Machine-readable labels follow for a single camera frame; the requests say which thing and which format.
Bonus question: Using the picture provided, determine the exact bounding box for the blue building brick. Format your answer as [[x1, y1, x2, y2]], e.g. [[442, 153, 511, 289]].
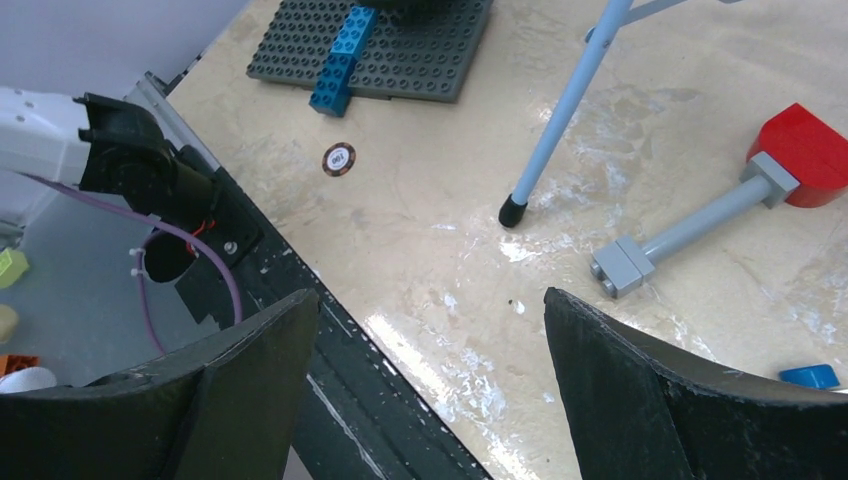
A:
[[309, 6, 379, 117]]

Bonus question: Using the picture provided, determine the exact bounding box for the orange brick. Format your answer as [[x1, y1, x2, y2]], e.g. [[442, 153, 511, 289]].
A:
[[0, 354, 40, 377]]

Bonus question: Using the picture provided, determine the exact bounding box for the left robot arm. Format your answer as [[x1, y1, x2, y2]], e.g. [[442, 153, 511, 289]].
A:
[[1, 87, 258, 322]]

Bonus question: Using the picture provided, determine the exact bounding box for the white round object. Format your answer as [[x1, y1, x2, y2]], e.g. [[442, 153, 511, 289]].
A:
[[1, 367, 58, 394]]

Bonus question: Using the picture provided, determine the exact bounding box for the yellow green brick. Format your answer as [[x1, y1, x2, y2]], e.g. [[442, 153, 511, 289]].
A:
[[0, 248, 29, 289]]

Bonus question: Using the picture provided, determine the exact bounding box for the white blue toy car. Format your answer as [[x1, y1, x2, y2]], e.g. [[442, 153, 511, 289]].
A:
[[778, 364, 841, 390]]

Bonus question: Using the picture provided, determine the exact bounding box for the aluminium side rail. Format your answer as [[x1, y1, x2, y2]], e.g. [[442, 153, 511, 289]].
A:
[[123, 71, 221, 175]]

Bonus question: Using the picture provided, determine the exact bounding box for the red grey toy hammer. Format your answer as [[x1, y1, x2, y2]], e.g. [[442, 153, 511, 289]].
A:
[[590, 103, 847, 298]]

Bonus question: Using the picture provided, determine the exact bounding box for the black table front rail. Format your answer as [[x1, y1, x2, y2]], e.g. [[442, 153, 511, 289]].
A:
[[186, 148, 490, 479]]

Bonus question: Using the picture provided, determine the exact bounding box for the cream round object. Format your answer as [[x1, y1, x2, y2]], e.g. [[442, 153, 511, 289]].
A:
[[0, 304, 20, 344]]

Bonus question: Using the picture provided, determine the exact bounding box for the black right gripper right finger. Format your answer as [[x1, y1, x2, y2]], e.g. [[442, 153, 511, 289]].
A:
[[544, 287, 847, 479]]

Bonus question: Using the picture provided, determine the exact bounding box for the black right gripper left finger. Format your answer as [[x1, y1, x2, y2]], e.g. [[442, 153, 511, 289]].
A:
[[1, 290, 319, 479]]

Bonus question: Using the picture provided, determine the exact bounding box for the dark grey building baseplate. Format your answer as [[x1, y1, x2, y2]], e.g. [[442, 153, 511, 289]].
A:
[[246, 1, 492, 103]]

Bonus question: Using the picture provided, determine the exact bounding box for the light blue music stand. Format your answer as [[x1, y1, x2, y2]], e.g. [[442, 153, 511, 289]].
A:
[[498, 0, 743, 229]]

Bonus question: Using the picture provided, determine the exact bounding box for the orange black poker chip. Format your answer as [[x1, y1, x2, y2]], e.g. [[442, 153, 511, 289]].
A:
[[322, 142, 356, 177]]

